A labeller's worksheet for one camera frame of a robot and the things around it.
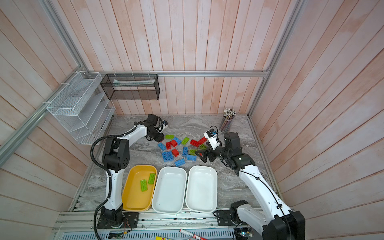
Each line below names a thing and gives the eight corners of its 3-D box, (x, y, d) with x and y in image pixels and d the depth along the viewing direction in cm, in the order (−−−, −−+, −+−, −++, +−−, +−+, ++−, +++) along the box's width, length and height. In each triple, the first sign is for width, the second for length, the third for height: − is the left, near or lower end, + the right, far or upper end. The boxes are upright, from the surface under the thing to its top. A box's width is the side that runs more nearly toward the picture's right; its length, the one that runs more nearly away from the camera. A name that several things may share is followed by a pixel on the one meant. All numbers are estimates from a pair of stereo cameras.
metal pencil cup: (218, 130, 111) (221, 113, 98) (221, 123, 116) (225, 106, 102) (227, 133, 109) (232, 117, 96) (230, 126, 113) (236, 110, 100)
